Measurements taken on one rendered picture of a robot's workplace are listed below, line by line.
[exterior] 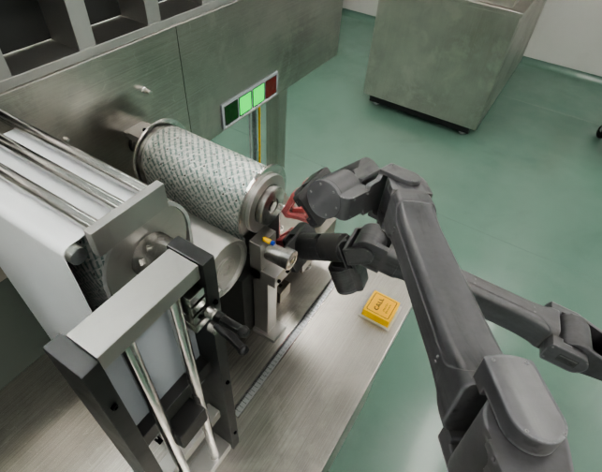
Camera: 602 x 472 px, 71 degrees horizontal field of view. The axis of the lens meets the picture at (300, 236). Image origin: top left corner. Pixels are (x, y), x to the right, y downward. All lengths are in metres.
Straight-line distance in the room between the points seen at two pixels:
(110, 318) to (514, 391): 0.33
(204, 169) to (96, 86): 0.24
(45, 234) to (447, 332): 0.41
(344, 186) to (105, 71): 0.50
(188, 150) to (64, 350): 0.49
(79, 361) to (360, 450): 1.57
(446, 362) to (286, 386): 0.60
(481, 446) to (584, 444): 1.91
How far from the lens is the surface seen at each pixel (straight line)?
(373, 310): 1.05
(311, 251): 0.85
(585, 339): 0.86
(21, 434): 1.04
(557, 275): 2.78
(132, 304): 0.42
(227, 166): 0.77
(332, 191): 0.58
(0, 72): 0.80
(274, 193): 0.76
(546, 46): 5.22
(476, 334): 0.42
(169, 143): 0.84
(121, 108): 0.92
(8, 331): 1.01
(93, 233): 0.47
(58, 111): 0.85
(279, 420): 0.93
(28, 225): 0.54
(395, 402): 1.99
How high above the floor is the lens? 1.77
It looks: 46 degrees down
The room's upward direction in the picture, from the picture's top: 5 degrees clockwise
